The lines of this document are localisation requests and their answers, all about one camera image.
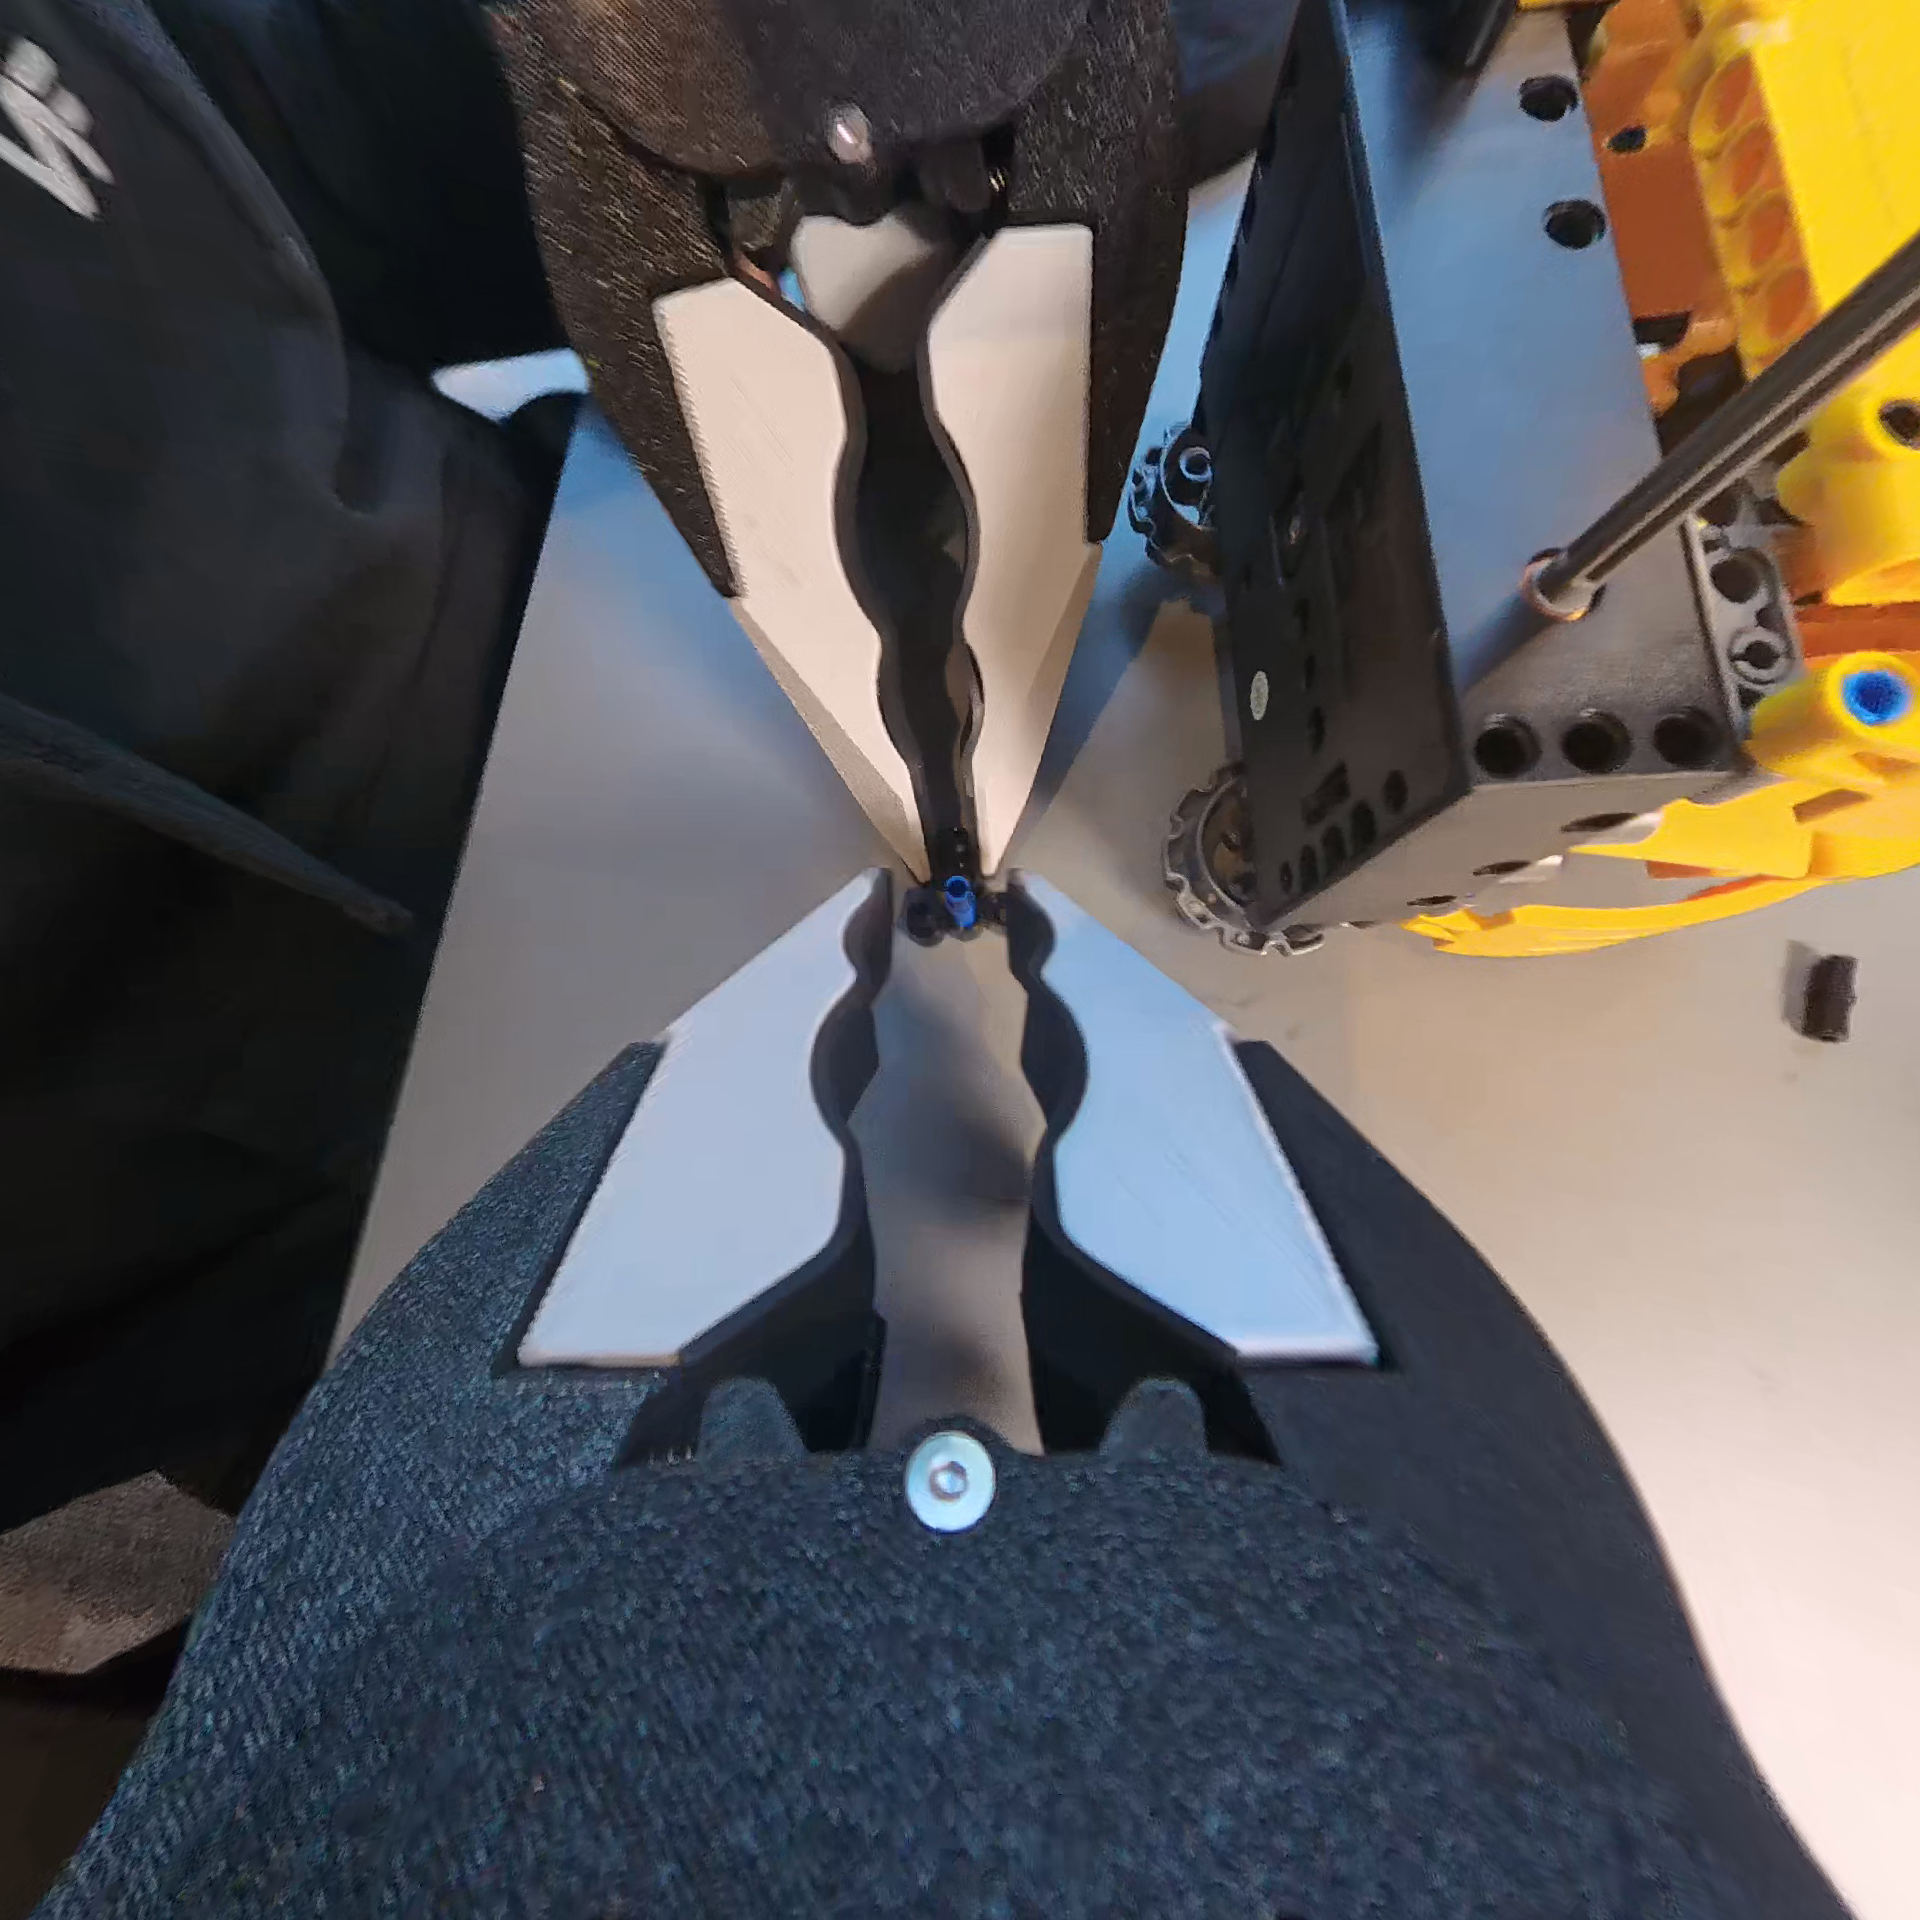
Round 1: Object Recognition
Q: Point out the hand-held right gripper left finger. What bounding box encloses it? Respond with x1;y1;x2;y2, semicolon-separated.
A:
517;875;905;1377

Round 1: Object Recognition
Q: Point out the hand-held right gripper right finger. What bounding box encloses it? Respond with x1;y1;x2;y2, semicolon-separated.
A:
1008;875;1379;1372

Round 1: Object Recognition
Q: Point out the grey desk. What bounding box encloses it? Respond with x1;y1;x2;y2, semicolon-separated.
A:
324;151;1920;1920

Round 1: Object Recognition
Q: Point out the grey metal axle rod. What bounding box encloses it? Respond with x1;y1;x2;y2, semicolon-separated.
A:
1527;233;1920;601

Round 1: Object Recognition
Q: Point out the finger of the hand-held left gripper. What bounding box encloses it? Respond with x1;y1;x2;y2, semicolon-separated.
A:
653;266;937;867
915;217;1098;855

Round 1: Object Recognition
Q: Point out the person in black hoodie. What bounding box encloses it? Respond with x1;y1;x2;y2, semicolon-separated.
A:
0;0;600;1920

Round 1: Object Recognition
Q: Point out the yellow toy block robot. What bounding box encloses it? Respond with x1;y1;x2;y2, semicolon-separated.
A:
1135;0;1920;962

